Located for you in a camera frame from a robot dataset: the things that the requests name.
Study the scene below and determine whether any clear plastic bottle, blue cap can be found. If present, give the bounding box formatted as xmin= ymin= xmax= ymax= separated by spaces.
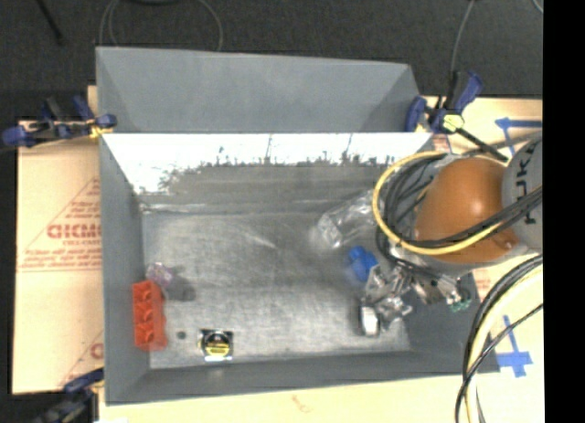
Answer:
xmin=315 ymin=188 xmax=381 ymax=283

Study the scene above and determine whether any grey metal bin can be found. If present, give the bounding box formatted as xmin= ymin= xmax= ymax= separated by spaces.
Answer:
xmin=94 ymin=46 xmax=500 ymax=407

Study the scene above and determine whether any brown cardboard board, red print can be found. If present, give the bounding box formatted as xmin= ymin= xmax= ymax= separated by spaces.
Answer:
xmin=10 ymin=119 xmax=107 ymax=396

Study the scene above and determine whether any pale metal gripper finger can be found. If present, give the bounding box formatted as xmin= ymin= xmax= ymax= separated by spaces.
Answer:
xmin=357 ymin=296 xmax=413 ymax=338
xmin=365 ymin=266 xmax=404 ymax=302

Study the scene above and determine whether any red toy brick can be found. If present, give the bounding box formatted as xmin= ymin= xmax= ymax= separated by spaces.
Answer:
xmin=132 ymin=280 xmax=169 ymax=353

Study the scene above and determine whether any clear purple small block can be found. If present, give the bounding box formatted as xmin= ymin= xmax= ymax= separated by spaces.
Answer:
xmin=145 ymin=262 xmax=176 ymax=289

